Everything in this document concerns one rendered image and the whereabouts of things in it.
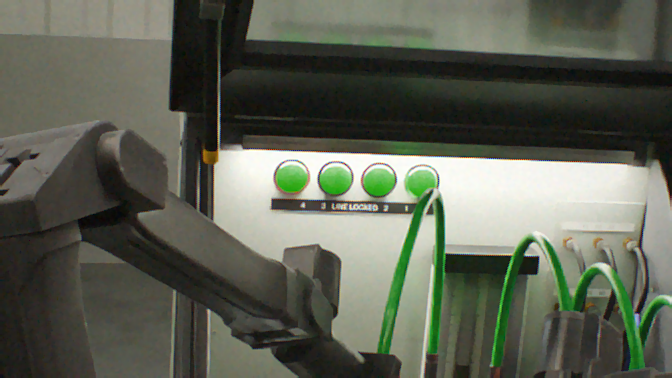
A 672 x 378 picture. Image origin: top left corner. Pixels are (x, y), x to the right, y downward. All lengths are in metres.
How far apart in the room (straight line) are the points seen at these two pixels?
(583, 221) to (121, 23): 3.69
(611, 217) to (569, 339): 0.72
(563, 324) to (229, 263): 0.30
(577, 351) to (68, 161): 0.50
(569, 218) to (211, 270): 0.88
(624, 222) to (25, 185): 1.18
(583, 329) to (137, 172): 0.45
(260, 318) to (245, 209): 0.61
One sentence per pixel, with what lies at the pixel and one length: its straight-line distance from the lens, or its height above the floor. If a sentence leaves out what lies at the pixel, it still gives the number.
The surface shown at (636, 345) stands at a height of 1.30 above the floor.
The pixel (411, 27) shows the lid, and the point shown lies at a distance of 1.41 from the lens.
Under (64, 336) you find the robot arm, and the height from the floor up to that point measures 1.51.
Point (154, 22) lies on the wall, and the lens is 5.29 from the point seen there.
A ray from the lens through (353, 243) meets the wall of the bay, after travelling 1.70.
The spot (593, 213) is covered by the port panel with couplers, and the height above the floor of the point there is 1.34.
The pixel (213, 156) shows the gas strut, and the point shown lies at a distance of 1.42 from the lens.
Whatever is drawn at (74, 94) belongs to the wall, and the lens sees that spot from 5.29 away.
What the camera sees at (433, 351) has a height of 1.16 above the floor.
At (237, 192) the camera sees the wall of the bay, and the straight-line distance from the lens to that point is 1.67.
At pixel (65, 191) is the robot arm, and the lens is 0.76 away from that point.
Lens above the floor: 1.81
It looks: 16 degrees down
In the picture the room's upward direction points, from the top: 4 degrees clockwise
